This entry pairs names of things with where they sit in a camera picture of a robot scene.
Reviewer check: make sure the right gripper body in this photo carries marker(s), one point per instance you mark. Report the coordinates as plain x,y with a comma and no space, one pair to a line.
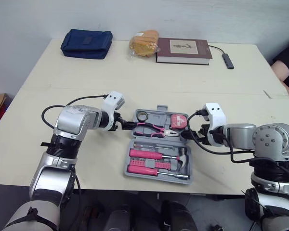
204,133

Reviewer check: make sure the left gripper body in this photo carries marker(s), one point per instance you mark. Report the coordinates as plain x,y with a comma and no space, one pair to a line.
119,122

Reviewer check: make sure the grey tool case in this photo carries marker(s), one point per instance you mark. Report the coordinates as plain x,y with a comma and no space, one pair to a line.
156,154

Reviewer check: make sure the pink bit holder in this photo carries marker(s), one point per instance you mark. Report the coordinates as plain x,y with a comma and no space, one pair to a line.
136,162
161,165

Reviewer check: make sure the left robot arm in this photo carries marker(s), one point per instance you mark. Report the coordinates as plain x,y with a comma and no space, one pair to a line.
72,125

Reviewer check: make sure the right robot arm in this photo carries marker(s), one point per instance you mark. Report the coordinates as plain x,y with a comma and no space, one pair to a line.
267,144

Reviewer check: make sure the thin metal tool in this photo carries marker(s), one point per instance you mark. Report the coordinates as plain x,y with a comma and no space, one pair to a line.
151,145

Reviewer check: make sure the black tape roll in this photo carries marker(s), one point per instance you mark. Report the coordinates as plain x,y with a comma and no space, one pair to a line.
142,115

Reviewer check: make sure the pink tape measure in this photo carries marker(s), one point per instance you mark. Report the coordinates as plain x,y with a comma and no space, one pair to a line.
179,121

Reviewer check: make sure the pink and black pliers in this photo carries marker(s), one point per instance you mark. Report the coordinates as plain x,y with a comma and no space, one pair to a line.
148,127

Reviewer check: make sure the dark grey usb hub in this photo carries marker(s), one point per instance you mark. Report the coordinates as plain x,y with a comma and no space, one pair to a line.
228,61

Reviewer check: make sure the orange bread pack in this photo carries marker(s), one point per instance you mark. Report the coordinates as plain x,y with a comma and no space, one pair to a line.
143,44

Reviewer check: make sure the dark red hardcover book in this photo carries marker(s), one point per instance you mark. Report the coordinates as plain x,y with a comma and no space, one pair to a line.
183,50

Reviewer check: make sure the navy blue fabric pouch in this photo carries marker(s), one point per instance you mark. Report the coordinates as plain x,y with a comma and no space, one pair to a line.
86,43

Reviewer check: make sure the robot body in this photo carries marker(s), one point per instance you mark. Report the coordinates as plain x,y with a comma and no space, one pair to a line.
139,216

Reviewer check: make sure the person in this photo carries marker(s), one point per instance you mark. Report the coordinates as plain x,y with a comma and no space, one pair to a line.
287,69

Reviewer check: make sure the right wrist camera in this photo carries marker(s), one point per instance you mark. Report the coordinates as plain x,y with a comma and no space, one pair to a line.
215,118

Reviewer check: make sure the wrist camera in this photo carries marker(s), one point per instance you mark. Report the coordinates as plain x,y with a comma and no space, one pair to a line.
113,101
215,118

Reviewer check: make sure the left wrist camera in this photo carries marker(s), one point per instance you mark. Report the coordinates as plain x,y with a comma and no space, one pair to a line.
113,101

